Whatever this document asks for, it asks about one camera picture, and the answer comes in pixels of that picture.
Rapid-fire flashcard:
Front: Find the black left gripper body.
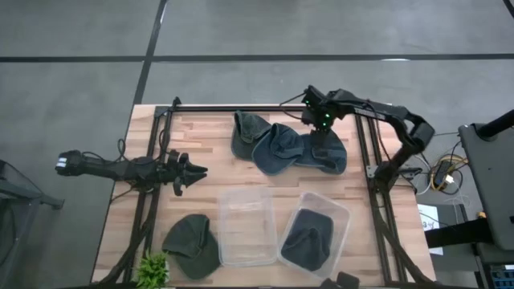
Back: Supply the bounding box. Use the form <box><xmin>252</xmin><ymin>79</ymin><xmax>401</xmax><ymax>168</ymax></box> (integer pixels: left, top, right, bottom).
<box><xmin>158</xmin><ymin>149</ymin><xmax>192</xmax><ymax>197</ymax></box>

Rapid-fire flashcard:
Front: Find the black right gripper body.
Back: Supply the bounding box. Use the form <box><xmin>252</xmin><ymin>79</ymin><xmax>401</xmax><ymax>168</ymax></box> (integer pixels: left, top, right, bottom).
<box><xmin>300</xmin><ymin>84</ymin><xmax>343</xmax><ymax>133</ymax></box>

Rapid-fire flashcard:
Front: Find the blue denim cap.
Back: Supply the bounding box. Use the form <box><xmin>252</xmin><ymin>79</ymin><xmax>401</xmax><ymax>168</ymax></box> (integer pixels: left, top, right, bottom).
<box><xmin>279</xmin><ymin>207</ymin><xmax>335</xmax><ymax>272</ymax></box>
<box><xmin>251</xmin><ymin>122</ymin><xmax>305</xmax><ymax>177</ymax></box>
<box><xmin>295</xmin><ymin>130</ymin><xmax>349</xmax><ymax>176</ymax></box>

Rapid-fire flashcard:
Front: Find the green cap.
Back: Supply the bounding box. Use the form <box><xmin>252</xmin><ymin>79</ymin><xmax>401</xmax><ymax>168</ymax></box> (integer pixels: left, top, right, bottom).
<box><xmin>230</xmin><ymin>110</ymin><xmax>273</xmax><ymax>161</ymax></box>
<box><xmin>161</xmin><ymin>214</ymin><xmax>222</xmax><ymax>281</ymax></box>

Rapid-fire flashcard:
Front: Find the clear plastic container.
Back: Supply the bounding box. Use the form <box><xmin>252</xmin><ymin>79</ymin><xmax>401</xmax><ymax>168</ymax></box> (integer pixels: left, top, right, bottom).
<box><xmin>276</xmin><ymin>190</ymin><xmax>353</xmax><ymax>280</ymax></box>
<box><xmin>218</xmin><ymin>187</ymin><xmax>279</xmax><ymax>267</ymax></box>

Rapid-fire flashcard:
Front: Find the small green potted plant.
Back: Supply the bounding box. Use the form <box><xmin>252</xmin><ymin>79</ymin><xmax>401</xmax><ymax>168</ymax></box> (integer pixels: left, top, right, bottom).
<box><xmin>133</xmin><ymin>251</ymin><xmax>170</xmax><ymax>289</ymax></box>

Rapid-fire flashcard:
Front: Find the black power strip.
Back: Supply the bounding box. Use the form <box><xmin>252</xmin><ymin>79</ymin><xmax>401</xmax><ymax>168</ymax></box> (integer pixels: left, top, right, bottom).
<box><xmin>433</xmin><ymin>160</ymin><xmax>455</xmax><ymax>188</ymax></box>

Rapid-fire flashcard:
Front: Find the white paper sheet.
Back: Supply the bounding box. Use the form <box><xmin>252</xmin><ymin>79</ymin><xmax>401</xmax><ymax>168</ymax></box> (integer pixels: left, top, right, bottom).
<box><xmin>417</xmin><ymin>203</ymin><xmax>445</xmax><ymax>256</ymax></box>

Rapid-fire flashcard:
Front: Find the black boxy object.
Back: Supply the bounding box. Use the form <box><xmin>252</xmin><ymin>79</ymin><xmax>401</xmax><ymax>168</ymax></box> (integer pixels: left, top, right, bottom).
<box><xmin>320</xmin><ymin>271</ymin><xmax>361</xmax><ymax>289</ymax></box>

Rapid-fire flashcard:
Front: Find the black beam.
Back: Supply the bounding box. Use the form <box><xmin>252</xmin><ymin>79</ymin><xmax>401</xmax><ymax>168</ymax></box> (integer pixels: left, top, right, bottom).
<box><xmin>424</xmin><ymin>218</ymin><xmax>495</xmax><ymax>249</ymax></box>

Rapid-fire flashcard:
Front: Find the grey cart panel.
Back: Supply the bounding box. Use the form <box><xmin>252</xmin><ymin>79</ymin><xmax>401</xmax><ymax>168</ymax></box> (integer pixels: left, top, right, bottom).
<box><xmin>458</xmin><ymin>122</ymin><xmax>514</xmax><ymax>250</ymax></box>

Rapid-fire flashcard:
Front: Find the black bar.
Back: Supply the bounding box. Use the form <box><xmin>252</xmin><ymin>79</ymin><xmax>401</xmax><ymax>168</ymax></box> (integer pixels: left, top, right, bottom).
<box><xmin>475</xmin><ymin>108</ymin><xmax>514</xmax><ymax>140</ymax></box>

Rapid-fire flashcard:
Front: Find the electronics box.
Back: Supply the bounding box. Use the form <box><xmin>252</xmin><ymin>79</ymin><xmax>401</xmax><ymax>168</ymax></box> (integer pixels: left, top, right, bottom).
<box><xmin>486</xmin><ymin>263</ymin><xmax>514</xmax><ymax>289</ymax></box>

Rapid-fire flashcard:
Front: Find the black metal table frame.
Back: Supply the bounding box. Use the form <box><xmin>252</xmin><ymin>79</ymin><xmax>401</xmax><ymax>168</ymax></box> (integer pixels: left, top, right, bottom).
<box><xmin>96</xmin><ymin>96</ymin><xmax>437</xmax><ymax>289</ymax></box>

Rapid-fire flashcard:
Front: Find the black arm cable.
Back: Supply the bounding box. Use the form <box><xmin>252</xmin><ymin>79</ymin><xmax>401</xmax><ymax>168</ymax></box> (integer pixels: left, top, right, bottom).
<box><xmin>116</xmin><ymin>138</ymin><xmax>133</xmax><ymax>161</ymax></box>

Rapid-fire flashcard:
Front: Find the white cable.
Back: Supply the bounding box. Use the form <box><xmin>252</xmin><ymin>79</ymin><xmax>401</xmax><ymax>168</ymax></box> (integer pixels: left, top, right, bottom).
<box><xmin>408</xmin><ymin>154</ymin><xmax>435</xmax><ymax>197</ymax></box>

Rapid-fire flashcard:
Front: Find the yellow cable coil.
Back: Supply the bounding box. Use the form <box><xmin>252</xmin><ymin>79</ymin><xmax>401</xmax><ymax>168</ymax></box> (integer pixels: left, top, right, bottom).
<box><xmin>429</xmin><ymin>155</ymin><xmax>469</xmax><ymax>190</ymax></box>

